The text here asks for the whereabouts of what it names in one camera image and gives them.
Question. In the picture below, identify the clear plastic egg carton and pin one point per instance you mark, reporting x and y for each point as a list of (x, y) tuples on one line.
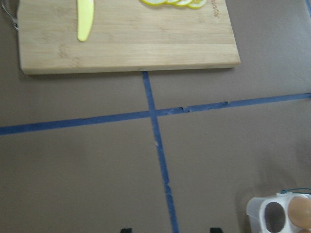
[(270, 214)]

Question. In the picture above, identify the crossing blue tape strip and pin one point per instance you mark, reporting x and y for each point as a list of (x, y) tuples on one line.
[(161, 153)]

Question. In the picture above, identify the bamboo cutting board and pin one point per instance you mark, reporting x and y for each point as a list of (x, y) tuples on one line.
[(127, 35)]

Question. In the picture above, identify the lemon slice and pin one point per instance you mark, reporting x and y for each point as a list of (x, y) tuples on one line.
[(154, 2), (171, 1), (182, 2), (196, 4)]

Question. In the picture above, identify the brown egg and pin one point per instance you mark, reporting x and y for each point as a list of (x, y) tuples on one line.
[(299, 212)]

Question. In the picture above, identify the long blue tape strip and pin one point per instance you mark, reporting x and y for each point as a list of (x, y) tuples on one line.
[(51, 125)]

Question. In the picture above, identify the yellow plastic knife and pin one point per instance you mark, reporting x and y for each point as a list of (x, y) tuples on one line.
[(85, 17)]

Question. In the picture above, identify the metal wire object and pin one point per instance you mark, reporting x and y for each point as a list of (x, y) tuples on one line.
[(10, 15)]

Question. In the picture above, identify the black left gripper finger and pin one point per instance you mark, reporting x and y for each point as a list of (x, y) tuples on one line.
[(215, 230)]

